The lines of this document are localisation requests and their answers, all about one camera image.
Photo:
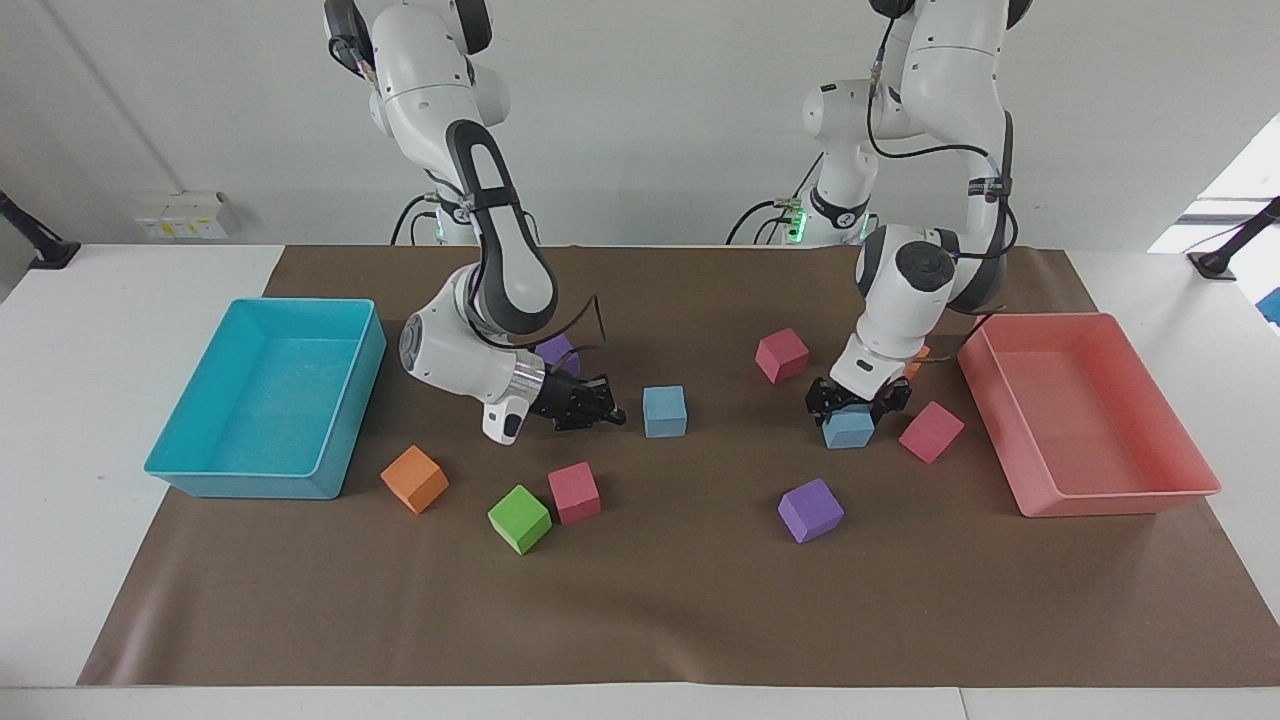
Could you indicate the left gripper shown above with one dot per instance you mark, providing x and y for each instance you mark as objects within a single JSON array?
[{"x": 858, "y": 402}]

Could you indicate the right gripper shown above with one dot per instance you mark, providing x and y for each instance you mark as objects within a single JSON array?
[{"x": 565, "y": 400}]

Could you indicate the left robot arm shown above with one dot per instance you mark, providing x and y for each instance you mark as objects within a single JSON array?
[{"x": 900, "y": 300}]

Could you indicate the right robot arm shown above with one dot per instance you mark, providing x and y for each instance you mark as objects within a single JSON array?
[{"x": 430, "y": 110}]

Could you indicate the blue foam block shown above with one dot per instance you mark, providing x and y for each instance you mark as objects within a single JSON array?
[
  {"x": 848, "y": 430},
  {"x": 665, "y": 412}
]

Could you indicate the orange foam block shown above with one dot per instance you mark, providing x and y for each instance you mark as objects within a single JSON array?
[
  {"x": 918, "y": 362},
  {"x": 414, "y": 480}
]

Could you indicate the purple foam block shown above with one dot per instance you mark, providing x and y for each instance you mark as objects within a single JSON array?
[
  {"x": 555, "y": 350},
  {"x": 811, "y": 511}
]

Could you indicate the pink foam block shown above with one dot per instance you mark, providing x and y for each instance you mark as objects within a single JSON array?
[
  {"x": 931, "y": 432},
  {"x": 782, "y": 355},
  {"x": 575, "y": 494}
]

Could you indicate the green foam block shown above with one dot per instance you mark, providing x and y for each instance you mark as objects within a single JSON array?
[{"x": 519, "y": 520}]

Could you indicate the pink plastic bin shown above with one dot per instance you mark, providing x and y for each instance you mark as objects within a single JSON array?
[{"x": 1090, "y": 420}]

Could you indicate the teal plastic bin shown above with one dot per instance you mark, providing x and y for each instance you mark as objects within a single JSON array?
[{"x": 270, "y": 400}]

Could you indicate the black stand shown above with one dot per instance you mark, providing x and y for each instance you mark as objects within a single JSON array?
[
  {"x": 1225, "y": 255},
  {"x": 45, "y": 250}
]

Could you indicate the blue object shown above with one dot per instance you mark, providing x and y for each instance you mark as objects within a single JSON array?
[{"x": 1271, "y": 305}]

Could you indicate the white wall socket box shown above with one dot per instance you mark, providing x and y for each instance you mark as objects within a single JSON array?
[{"x": 180, "y": 215}]

